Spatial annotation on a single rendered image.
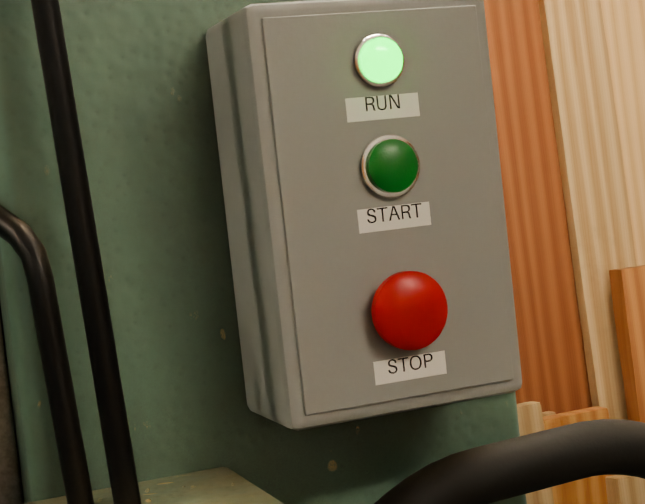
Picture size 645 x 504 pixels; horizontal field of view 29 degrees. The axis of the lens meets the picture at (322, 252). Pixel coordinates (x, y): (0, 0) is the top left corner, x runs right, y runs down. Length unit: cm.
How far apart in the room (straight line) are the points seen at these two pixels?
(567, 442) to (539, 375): 163
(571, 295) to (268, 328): 174
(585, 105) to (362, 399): 177
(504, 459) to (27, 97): 24
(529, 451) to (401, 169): 14
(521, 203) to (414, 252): 168
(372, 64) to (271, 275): 9
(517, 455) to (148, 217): 18
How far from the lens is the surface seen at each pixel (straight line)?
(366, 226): 47
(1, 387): 54
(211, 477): 51
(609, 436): 55
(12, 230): 49
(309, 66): 47
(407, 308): 47
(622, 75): 231
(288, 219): 46
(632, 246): 225
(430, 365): 49
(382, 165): 47
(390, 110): 48
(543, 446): 54
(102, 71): 51
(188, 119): 52
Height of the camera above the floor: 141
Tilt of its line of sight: 3 degrees down
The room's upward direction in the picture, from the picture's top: 6 degrees counter-clockwise
